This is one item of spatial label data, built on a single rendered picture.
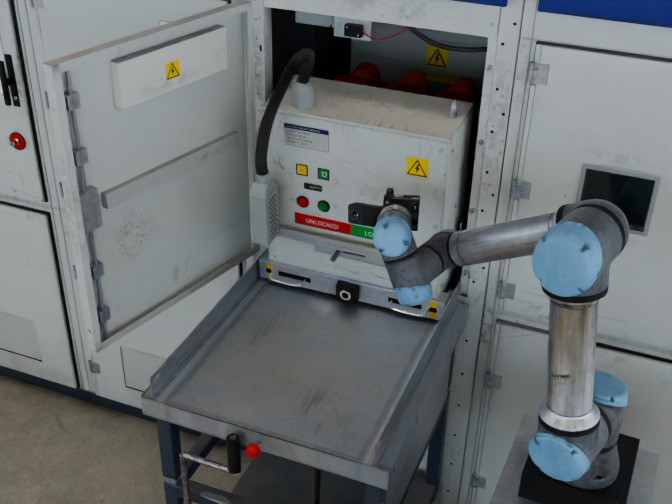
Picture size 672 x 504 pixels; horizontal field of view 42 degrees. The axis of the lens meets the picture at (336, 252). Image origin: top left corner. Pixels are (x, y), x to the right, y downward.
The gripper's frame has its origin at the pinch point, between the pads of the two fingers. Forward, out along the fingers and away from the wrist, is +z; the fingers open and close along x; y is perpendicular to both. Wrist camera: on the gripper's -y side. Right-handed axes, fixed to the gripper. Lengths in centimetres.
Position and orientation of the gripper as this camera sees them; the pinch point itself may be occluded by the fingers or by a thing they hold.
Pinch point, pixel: (389, 199)
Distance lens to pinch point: 208.7
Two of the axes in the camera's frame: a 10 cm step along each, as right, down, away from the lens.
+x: 0.5, -9.6, -2.9
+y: 9.9, 0.8, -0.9
